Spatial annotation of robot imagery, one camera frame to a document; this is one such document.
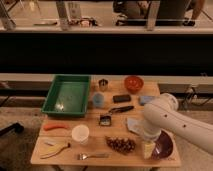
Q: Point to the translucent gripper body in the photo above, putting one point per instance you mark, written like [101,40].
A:
[148,148]

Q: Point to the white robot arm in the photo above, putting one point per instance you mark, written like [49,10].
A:
[161,113]

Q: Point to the green plastic tray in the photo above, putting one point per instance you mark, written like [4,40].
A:
[68,96]

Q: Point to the purple bowl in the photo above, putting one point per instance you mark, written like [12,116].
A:
[163,147]

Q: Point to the light blue cloth piece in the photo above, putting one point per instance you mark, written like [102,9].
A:
[134,125]

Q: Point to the bunch of dark grapes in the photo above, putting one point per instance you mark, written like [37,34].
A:
[121,145]

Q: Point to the wooden table board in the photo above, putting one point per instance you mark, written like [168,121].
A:
[96,143]

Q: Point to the blue sponge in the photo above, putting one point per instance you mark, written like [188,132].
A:
[145,99]

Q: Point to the black rectangular block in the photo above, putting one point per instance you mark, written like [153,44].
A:
[121,98]

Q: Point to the red bowl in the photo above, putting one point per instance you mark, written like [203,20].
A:
[133,84]

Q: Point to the metal fork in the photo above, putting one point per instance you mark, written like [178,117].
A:
[84,156]

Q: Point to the blue plastic cup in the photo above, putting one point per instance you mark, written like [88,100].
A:
[98,100]

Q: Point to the white paper cup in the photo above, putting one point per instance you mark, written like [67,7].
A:
[80,134]

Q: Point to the small metal cup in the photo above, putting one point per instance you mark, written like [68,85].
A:
[103,84]

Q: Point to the orange carrot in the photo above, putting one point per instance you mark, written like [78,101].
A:
[51,127]

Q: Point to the person seated in background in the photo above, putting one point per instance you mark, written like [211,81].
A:
[170,13]

